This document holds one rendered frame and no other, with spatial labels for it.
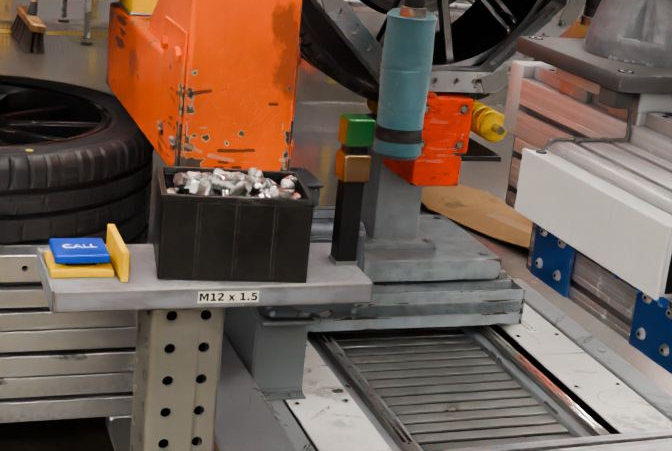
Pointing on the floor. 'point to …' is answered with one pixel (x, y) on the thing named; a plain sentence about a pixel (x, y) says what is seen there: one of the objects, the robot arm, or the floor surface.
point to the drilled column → (176, 379)
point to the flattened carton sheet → (479, 213)
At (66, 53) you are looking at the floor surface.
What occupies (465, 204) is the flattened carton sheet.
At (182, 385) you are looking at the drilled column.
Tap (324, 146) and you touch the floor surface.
